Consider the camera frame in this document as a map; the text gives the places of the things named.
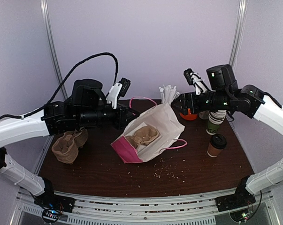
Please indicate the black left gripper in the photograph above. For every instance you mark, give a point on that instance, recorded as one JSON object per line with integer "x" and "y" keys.
{"x": 121, "y": 120}

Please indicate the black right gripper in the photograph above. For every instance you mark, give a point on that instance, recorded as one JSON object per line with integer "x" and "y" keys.
{"x": 191, "y": 102}

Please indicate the single cardboard cup carrier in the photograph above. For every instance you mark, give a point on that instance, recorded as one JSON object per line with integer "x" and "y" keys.
{"x": 143, "y": 136}

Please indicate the pink and white paper bag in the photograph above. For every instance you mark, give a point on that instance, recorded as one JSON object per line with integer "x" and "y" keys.
{"x": 162, "y": 117}

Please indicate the stack of paper cups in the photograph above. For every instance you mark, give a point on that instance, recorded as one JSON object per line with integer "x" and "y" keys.
{"x": 215, "y": 119}

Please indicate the single black cup lid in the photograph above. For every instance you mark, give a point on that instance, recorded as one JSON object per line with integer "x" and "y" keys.
{"x": 218, "y": 141}

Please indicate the single brown paper cup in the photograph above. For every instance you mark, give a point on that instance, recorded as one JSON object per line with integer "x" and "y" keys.
{"x": 214, "y": 149}

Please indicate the stack of cardboard cup carriers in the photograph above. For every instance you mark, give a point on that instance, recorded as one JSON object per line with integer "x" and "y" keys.
{"x": 66, "y": 148}

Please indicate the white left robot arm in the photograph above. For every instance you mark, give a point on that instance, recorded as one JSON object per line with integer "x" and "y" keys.
{"x": 20, "y": 129}

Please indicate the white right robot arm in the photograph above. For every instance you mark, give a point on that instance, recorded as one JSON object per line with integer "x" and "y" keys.
{"x": 270, "y": 113}

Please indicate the glass jar of straws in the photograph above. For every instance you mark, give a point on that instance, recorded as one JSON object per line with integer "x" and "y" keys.
{"x": 168, "y": 94}

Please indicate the orange bowl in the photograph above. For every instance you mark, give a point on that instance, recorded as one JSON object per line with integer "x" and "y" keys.
{"x": 189, "y": 116}

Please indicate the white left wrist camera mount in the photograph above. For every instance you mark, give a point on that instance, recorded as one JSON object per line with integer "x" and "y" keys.
{"x": 119, "y": 89}

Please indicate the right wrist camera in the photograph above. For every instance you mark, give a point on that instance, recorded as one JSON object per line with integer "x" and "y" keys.
{"x": 195, "y": 80}

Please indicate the right aluminium frame post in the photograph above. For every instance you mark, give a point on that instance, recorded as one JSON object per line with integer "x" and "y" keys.
{"x": 237, "y": 40}

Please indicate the aluminium frame post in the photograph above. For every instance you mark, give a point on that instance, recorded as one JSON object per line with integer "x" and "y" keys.
{"x": 53, "y": 54}
{"x": 237, "y": 40}

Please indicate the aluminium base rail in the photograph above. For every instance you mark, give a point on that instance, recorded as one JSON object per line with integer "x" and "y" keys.
{"x": 196, "y": 209}

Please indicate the left aluminium frame post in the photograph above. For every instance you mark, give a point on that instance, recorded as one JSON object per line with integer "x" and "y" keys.
{"x": 53, "y": 54}

